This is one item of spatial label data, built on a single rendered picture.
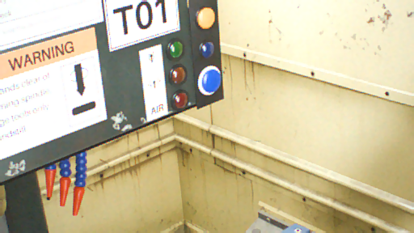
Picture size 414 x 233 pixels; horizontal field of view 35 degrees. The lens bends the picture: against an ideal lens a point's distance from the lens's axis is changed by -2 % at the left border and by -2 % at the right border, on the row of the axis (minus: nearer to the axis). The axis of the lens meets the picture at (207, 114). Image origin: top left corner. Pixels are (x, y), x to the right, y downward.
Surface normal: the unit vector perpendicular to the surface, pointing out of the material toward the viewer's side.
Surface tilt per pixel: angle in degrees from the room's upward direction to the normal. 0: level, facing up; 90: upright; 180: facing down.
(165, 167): 90
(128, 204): 90
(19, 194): 90
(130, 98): 90
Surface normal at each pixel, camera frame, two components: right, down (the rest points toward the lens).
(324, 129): -0.74, 0.31
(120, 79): 0.67, 0.25
